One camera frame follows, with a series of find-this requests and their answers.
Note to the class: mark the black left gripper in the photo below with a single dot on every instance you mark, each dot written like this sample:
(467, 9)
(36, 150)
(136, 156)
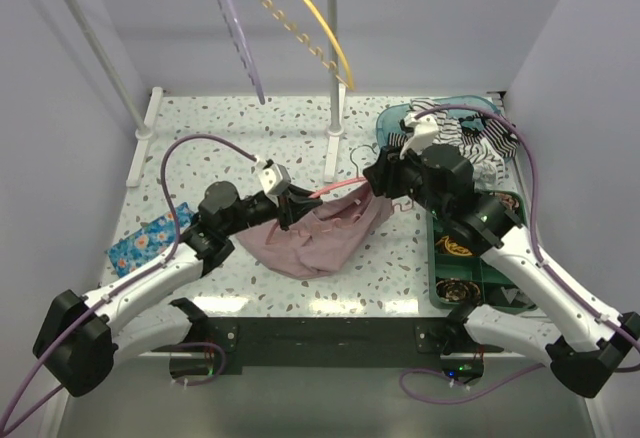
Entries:
(292, 203)

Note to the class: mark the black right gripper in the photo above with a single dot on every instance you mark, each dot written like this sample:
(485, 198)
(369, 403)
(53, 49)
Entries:
(381, 175)

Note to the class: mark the pink tank top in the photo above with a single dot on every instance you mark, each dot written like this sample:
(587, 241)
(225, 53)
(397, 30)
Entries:
(322, 242)

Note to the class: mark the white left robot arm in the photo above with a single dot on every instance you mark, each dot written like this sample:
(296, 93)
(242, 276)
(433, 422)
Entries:
(77, 339)

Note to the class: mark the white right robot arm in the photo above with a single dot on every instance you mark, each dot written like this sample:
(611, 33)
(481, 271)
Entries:
(584, 340)

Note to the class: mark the yellow plastic hanger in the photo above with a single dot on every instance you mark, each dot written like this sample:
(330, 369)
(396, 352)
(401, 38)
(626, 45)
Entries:
(318, 32)

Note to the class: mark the grey white hanger rack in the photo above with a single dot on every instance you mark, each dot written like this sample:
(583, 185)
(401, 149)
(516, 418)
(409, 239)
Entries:
(145, 123)

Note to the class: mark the purple plastic hanger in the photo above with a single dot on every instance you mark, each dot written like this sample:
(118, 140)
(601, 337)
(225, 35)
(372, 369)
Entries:
(234, 26)

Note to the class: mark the teal plastic basket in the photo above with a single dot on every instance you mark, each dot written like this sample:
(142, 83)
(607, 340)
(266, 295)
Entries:
(389, 129)

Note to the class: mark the black white striped garment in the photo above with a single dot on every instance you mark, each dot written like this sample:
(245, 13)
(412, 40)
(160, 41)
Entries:
(488, 154)

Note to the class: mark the green compartment tray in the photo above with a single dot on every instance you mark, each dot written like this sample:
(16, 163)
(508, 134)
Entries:
(457, 275)

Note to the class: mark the blue floral cloth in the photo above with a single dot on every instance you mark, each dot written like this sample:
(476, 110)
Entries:
(144, 245)

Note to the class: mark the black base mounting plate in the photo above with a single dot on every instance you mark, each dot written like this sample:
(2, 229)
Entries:
(238, 343)

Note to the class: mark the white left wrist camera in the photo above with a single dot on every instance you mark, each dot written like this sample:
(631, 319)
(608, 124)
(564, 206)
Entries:
(273, 177)

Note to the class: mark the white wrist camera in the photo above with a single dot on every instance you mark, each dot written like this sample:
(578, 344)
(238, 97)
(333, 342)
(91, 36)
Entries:
(421, 129)
(273, 177)

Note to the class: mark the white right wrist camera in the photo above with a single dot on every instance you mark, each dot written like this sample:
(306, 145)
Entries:
(421, 129)

